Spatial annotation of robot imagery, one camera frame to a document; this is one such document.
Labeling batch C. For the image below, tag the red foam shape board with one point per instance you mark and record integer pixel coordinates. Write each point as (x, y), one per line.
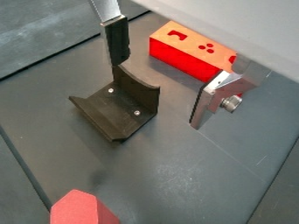
(189, 51)

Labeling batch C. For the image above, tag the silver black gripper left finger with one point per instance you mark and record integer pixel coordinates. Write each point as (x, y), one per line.
(116, 27)

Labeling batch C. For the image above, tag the red hexagon peg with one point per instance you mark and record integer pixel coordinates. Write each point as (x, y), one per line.
(81, 208)

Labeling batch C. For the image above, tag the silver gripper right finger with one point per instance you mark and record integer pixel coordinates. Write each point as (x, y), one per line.
(221, 92)

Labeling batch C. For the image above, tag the black curved holder stand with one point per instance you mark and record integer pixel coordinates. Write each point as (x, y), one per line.
(122, 106)

